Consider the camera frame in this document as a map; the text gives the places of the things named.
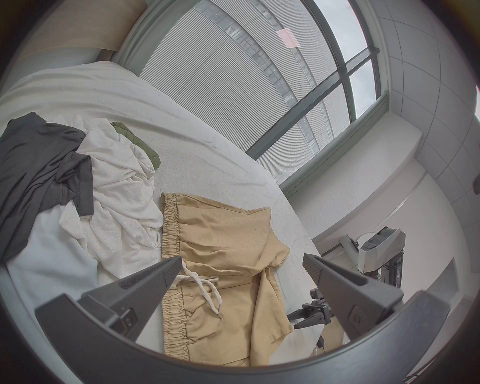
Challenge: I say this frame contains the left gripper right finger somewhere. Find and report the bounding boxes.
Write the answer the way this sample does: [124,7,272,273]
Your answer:
[302,253,406,342]

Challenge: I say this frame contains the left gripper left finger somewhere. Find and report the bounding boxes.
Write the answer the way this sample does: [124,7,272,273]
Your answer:
[80,256,184,341]

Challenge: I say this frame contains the tan shorts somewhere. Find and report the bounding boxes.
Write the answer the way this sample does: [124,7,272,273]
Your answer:
[160,192,294,367]

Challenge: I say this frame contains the bed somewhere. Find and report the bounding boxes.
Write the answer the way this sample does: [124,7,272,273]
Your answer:
[0,0,319,372]

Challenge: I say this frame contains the pale blue garment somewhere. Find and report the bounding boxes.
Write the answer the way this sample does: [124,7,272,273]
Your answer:
[5,204,100,297]

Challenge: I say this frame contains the white garment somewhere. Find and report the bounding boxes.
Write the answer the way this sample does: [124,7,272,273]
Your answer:
[50,114,164,279]

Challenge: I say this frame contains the green garment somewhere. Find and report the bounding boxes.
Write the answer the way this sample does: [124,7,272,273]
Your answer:
[110,120,160,170]

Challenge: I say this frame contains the black T-shirt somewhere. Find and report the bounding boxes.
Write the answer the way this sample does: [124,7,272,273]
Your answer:
[0,113,94,263]

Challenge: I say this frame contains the window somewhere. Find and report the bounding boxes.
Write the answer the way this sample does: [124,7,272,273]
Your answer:
[137,0,391,188]

